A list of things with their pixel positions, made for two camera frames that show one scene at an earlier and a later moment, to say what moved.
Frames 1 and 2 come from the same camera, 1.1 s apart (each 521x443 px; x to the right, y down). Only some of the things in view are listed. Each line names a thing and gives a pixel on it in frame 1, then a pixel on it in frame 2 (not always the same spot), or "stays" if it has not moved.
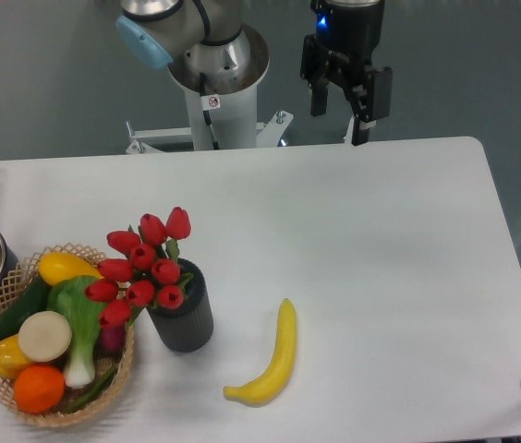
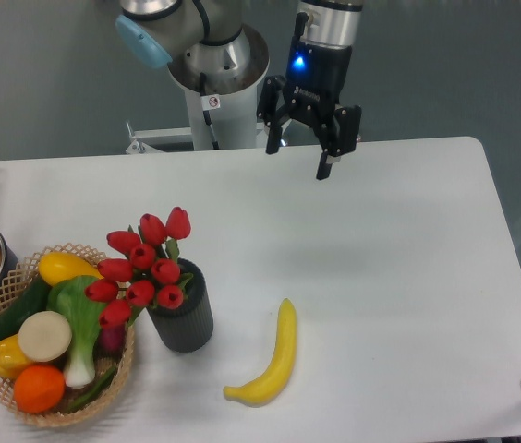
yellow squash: (55, 268) stays
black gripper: (347, 35) → (316, 75)
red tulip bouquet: (148, 274) stays
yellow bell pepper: (6, 357) stays
